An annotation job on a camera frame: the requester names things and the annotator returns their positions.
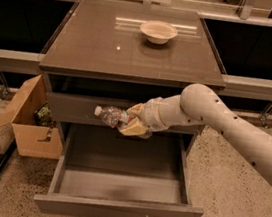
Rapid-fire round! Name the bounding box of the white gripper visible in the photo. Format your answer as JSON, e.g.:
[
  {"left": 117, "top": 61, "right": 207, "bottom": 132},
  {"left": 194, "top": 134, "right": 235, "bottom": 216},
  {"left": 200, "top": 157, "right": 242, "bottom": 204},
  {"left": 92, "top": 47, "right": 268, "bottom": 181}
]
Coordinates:
[{"left": 117, "top": 92, "right": 174, "bottom": 143}]

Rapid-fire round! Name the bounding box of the clear plastic water bottle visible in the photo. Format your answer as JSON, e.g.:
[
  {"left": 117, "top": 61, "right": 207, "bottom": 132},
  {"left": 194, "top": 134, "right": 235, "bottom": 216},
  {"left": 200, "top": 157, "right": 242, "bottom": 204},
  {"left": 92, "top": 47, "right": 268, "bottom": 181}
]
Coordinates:
[{"left": 94, "top": 105, "right": 132, "bottom": 129}]

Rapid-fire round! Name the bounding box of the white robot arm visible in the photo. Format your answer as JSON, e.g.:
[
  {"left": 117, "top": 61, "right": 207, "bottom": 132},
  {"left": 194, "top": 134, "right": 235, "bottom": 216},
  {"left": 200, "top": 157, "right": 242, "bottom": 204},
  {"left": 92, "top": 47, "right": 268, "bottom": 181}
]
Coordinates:
[{"left": 120, "top": 83, "right": 272, "bottom": 187}]

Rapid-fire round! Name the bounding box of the open grey lower drawer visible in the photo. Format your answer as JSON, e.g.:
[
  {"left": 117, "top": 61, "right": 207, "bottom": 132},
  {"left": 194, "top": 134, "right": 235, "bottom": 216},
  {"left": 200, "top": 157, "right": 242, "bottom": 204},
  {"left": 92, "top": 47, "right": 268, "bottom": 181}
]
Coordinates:
[{"left": 34, "top": 124, "right": 203, "bottom": 217}]

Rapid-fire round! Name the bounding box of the grey drawer cabinet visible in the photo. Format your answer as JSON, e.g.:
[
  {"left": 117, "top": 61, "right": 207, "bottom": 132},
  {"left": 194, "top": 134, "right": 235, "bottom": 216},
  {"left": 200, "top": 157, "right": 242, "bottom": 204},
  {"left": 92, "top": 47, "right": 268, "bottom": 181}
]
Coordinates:
[{"left": 30, "top": 0, "right": 237, "bottom": 152}]

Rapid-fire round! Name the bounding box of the closed scratched grey drawer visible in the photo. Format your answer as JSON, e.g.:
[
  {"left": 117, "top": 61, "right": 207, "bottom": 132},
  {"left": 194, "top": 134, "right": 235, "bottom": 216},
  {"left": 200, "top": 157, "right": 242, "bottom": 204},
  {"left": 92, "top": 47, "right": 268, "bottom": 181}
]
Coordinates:
[{"left": 47, "top": 92, "right": 204, "bottom": 137}]

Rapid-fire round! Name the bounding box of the white bowl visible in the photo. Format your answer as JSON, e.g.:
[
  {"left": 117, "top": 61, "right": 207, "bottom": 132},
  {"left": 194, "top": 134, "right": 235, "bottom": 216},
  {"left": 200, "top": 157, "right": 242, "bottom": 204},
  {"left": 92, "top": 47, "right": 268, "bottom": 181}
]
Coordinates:
[{"left": 140, "top": 20, "right": 178, "bottom": 45}]

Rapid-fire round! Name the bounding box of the green snack bag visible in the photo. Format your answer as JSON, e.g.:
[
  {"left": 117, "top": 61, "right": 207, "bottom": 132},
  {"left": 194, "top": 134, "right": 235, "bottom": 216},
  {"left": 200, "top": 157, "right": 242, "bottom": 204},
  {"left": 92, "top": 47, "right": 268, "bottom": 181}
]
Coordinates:
[{"left": 34, "top": 103, "right": 52, "bottom": 127}]

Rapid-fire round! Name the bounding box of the open cardboard box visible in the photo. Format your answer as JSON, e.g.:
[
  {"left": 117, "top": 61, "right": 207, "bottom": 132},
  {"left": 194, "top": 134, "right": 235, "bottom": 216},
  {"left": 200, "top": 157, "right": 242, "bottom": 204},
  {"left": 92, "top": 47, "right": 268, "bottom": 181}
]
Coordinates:
[{"left": 0, "top": 75, "right": 63, "bottom": 160}]

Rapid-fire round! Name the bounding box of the grey horizontal railing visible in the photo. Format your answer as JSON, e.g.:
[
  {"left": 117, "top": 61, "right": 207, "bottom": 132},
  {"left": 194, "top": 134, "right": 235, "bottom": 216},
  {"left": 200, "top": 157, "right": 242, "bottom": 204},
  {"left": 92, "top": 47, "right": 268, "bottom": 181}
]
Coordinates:
[{"left": 0, "top": 49, "right": 272, "bottom": 101}]

